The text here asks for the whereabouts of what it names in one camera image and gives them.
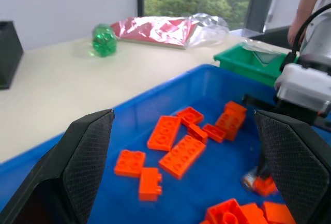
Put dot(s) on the clear plastic sheet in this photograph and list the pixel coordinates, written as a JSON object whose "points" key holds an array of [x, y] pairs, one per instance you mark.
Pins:
{"points": [[261, 53]]}

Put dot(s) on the green plastic bottle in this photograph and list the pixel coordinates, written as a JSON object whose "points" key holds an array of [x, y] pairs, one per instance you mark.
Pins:
{"points": [[104, 40]]}

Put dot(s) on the black square box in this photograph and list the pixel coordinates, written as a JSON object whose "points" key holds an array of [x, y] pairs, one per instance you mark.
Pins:
{"points": [[9, 56]]}

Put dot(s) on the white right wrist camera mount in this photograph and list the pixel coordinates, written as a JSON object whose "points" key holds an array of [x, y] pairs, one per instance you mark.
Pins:
{"points": [[302, 84]]}

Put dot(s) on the black side counter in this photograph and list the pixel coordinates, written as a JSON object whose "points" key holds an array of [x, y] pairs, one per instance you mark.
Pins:
{"points": [[271, 36]]}

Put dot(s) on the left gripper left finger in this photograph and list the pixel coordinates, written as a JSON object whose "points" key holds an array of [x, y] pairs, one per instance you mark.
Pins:
{"points": [[46, 182]]}

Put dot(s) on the blue plastic bin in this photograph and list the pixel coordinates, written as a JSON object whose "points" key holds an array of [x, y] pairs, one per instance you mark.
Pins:
{"points": [[181, 92]]}

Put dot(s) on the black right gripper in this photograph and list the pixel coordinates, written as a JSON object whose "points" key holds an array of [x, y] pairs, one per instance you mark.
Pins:
{"points": [[297, 111]]}

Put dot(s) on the clear plastic bag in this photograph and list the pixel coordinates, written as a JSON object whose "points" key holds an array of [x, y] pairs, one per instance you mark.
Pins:
{"points": [[212, 30]]}

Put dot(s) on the red folder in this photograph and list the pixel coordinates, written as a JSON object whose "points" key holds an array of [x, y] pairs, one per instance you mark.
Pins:
{"points": [[155, 31]]}

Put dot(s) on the green plastic tray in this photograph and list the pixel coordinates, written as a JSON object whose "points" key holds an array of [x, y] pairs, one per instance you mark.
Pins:
{"points": [[240, 62]]}

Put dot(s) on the person bare hand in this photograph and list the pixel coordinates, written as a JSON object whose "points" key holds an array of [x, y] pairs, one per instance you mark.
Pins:
{"points": [[293, 33]]}

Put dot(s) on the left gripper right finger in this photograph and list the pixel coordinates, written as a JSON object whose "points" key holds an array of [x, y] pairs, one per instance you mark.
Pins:
{"points": [[300, 172]]}

